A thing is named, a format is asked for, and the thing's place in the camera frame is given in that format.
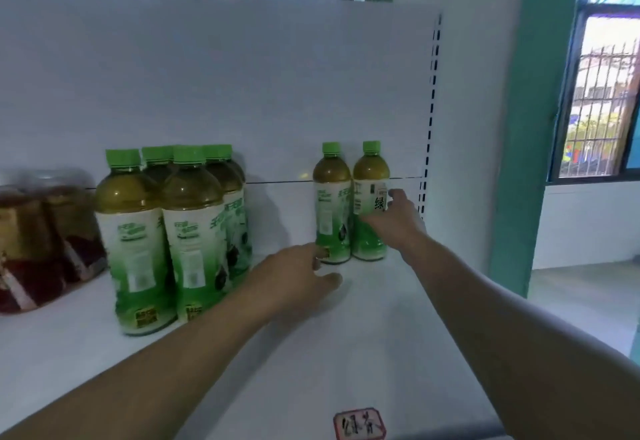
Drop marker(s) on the person's left hand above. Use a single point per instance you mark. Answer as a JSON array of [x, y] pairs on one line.
[[295, 280]]

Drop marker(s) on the person's right hand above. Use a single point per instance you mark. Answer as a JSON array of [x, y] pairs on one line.
[[400, 227]]

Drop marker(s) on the row of green-capped bottles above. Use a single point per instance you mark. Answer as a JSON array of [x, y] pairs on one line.
[[135, 245]]

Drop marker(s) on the white metal shelf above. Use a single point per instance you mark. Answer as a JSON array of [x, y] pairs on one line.
[[250, 75]]

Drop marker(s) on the row of amber drink bottles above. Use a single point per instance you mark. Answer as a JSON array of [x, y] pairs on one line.
[[40, 245]]

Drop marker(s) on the person's right forearm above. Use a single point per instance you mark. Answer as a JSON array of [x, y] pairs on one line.
[[530, 345]]

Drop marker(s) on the person's left forearm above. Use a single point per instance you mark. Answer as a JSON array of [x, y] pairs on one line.
[[140, 375]]

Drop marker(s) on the small handwritten shelf label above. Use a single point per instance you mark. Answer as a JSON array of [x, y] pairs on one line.
[[360, 424]]

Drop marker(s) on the blue-framed barred window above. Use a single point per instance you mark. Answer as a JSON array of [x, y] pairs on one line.
[[600, 95]]

